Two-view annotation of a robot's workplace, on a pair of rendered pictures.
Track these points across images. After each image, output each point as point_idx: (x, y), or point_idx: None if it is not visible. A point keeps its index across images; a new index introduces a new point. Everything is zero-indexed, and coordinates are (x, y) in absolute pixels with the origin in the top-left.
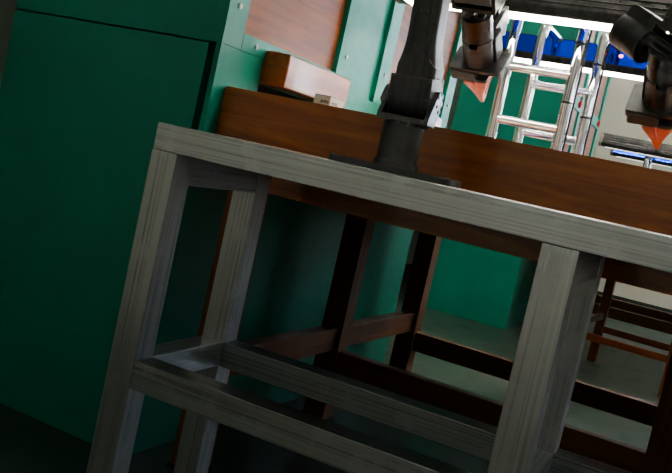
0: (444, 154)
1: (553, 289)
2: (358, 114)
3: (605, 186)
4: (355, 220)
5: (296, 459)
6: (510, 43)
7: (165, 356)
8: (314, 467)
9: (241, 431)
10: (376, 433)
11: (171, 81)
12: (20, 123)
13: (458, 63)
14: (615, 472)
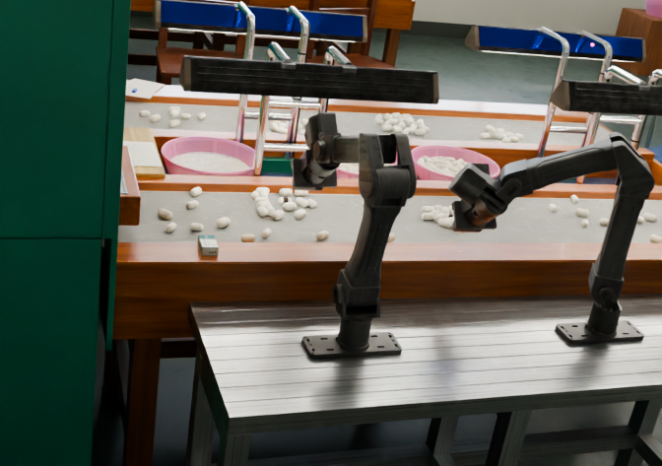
0: (332, 279)
1: (517, 432)
2: (256, 264)
3: (445, 277)
4: None
5: (165, 462)
6: None
7: None
8: (184, 462)
9: (100, 458)
10: (165, 382)
11: (64, 279)
12: None
13: (300, 180)
14: (481, 446)
